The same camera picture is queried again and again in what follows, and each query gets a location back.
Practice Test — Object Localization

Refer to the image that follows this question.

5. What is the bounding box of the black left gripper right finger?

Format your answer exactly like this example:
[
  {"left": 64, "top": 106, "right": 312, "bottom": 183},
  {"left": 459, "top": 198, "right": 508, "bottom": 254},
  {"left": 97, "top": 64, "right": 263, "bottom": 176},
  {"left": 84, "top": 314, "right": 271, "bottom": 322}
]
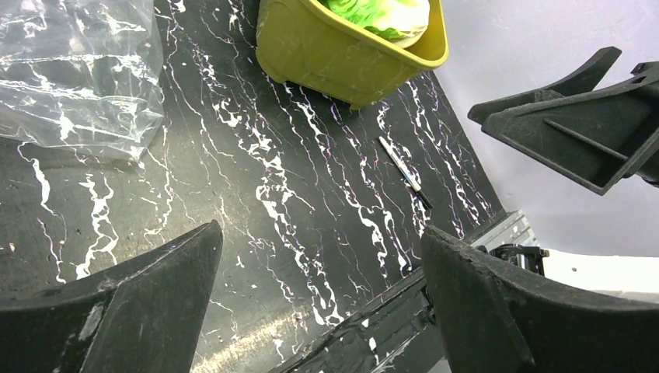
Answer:
[{"left": 421, "top": 226, "right": 658, "bottom": 372}]

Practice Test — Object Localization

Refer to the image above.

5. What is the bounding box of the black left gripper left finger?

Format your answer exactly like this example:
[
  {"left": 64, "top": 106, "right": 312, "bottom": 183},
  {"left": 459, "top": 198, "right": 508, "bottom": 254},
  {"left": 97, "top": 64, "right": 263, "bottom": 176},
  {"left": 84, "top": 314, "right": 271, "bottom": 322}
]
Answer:
[{"left": 1, "top": 221, "right": 223, "bottom": 372}]

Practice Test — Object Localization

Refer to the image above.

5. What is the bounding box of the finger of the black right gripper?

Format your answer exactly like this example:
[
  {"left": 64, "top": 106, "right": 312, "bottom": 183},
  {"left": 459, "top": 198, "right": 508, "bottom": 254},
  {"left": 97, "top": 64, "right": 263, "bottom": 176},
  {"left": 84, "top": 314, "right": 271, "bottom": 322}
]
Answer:
[
  {"left": 467, "top": 47, "right": 622, "bottom": 124},
  {"left": 481, "top": 64, "right": 658, "bottom": 195}
]

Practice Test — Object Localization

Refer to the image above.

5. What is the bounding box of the green lettuce toy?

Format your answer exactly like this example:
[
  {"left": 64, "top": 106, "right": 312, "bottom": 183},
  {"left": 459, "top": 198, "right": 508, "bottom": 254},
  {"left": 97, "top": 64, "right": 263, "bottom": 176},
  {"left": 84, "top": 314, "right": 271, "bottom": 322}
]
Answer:
[{"left": 320, "top": 0, "right": 431, "bottom": 48}]

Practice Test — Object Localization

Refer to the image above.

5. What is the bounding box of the clear zip top bag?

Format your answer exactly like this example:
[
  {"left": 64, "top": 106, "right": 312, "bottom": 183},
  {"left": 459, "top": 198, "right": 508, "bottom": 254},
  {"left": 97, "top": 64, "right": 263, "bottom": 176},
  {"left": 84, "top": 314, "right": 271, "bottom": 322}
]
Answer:
[{"left": 1, "top": 0, "right": 164, "bottom": 161}]

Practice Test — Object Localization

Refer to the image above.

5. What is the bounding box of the black white pen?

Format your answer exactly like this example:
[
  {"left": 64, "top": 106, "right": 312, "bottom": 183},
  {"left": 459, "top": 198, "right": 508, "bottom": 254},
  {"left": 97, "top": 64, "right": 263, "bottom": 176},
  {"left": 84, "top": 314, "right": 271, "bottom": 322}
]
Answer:
[{"left": 378, "top": 136, "right": 433, "bottom": 210}]

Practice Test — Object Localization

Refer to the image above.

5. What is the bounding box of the olive green plastic bin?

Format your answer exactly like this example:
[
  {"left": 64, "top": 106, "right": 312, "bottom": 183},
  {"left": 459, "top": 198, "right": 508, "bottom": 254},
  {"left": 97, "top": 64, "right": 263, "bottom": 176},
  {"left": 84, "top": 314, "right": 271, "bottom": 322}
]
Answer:
[{"left": 256, "top": 0, "right": 449, "bottom": 110}]

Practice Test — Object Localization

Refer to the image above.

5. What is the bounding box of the black table edge bracket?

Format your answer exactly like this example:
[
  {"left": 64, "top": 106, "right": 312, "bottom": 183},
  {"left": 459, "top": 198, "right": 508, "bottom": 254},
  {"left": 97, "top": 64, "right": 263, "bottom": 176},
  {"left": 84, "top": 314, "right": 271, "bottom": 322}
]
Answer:
[{"left": 476, "top": 243, "right": 549, "bottom": 276}]

